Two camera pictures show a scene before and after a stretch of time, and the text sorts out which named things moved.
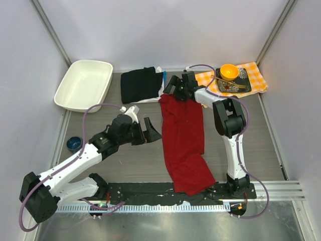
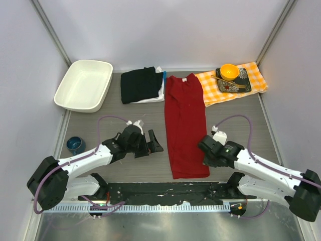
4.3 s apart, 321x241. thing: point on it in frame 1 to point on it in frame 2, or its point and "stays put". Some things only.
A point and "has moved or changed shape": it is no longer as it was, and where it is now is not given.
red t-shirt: x=183 y=139 has moved or changed shape
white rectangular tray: x=85 y=85 stays put
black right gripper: x=175 y=82 to x=207 y=161
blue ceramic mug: x=74 y=144 stays put
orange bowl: x=229 y=72 stays put
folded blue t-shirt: x=165 y=75 stays put
